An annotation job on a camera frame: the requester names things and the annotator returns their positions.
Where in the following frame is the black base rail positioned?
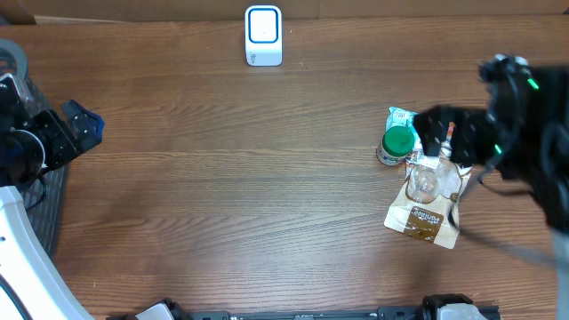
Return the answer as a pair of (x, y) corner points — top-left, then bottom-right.
(188, 306), (419, 320)

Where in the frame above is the dark plastic mesh basket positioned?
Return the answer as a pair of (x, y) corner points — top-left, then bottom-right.
(0, 37), (70, 261)

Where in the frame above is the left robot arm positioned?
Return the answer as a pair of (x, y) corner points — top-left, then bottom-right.
(1, 73), (104, 319)

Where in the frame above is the green lid jar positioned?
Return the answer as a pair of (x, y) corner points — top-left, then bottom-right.
(377, 126), (415, 166)

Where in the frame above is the small orange juice carton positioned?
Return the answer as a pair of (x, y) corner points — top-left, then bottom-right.
(439, 122), (455, 159)

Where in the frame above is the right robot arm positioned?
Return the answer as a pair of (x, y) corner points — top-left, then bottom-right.
(413, 54), (568, 319)

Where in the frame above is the white barcode scanner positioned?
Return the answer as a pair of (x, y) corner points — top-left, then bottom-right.
(244, 4), (283, 67)

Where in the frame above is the clear beige pouch bag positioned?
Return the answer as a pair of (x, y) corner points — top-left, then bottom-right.
(384, 148), (471, 249)

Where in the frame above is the teal snack pack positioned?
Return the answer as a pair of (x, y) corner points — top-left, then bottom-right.
(386, 107), (421, 149)

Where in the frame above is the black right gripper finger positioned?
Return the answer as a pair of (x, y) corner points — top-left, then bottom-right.
(450, 109), (496, 167)
(413, 105), (452, 156)

